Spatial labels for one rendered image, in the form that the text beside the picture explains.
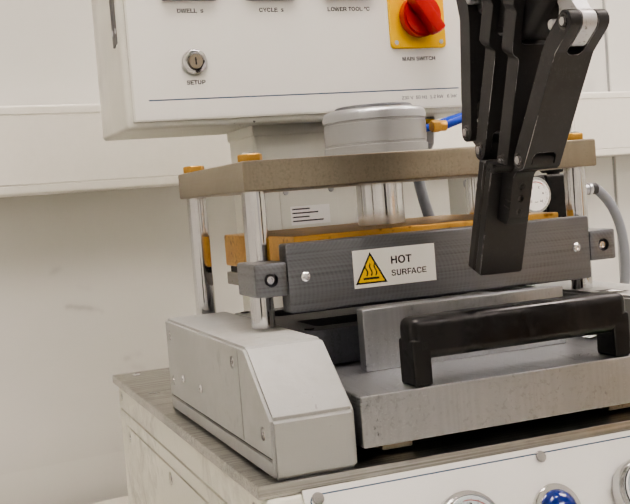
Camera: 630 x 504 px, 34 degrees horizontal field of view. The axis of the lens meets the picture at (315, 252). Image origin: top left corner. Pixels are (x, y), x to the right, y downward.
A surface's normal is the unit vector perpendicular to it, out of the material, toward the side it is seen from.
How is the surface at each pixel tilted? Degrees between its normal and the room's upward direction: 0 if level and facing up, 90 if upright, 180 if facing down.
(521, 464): 65
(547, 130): 123
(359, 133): 90
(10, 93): 90
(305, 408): 41
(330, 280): 90
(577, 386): 90
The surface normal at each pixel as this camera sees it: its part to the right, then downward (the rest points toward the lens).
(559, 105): 0.33, 0.57
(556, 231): 0.36, 0.02
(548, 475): 0.29, -0.40
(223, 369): -0.93, 0.09
